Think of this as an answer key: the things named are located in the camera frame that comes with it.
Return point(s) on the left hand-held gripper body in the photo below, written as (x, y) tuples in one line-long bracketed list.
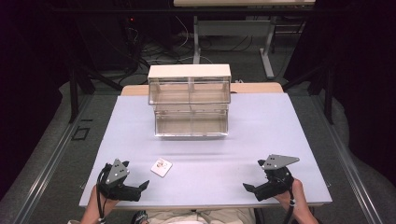
[(116, 174)]

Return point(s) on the small clear drawer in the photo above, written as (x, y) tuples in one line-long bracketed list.
[(210, 91), (169, 91)]

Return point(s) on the black metal stand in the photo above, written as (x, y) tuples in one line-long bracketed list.
[(327, 93), (74, 93)]

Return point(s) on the aluminium floor rail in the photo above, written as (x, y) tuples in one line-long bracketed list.
[(46, 168), (348, 161)]

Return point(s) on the person's right hand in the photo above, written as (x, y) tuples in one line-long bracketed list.
[(297, 196)]

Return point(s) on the dark shoe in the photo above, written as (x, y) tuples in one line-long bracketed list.
[(139, 217)]

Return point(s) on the white desk with metal legs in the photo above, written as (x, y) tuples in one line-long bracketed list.
[(236, 28)]

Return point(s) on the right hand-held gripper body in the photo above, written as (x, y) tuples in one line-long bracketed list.
[(275, 183)]

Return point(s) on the person's beige pants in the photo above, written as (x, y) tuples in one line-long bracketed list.
[(218, 216)]

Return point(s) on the person's left hand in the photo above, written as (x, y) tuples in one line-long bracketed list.
[(97, 203)]

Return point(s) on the wide clear drawer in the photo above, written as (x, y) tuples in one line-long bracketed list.
[(191, 124)]

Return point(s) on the small white square packet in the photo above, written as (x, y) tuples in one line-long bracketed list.
[(161, 167)]

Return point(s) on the clear plastic drawer cabinet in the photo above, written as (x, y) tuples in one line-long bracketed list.
[(189, 71)]

